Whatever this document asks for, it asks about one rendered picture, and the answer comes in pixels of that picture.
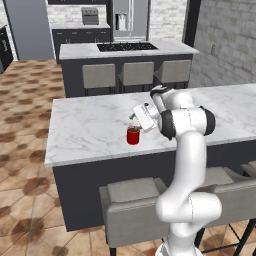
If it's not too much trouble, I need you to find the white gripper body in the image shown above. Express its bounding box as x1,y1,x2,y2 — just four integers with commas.
128,102,158,133

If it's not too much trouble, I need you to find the red cup of hot chocolate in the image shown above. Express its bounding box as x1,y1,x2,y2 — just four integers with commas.
126,126,142,146

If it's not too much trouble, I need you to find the dark marble-topped dining counter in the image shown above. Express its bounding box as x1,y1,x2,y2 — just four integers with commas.
44,83,256,233

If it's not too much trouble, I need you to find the grey upholstered stool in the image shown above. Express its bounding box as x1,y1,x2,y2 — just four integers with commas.
98,176,175,256
194,166,256,256
117,61,156,94
152,59,193,90
240,160,256,178
81,63,117,97

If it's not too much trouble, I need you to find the black hob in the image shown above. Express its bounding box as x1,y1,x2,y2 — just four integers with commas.
96,42,159,53

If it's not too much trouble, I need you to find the dark marble-topped kitchen island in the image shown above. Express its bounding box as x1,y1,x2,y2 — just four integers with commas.
58,39,200,99

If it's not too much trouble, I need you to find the stainless steel fridge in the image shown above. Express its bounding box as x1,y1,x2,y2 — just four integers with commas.
106,0,151,43

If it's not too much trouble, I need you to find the dark base cupboard run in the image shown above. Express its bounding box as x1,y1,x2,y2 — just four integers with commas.
51,27,112,64

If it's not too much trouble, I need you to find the grey toaster oven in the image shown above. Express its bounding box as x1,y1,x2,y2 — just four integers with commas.
81,7,100,26

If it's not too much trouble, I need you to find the grey tall cupboard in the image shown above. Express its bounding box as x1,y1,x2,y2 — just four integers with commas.
3,0,56,61

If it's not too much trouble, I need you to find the black oven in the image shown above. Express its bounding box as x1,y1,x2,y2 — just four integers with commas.
0,24,15,75

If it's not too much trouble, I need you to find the dark wall cupboard run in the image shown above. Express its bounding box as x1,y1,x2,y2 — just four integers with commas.
46,0,110,6

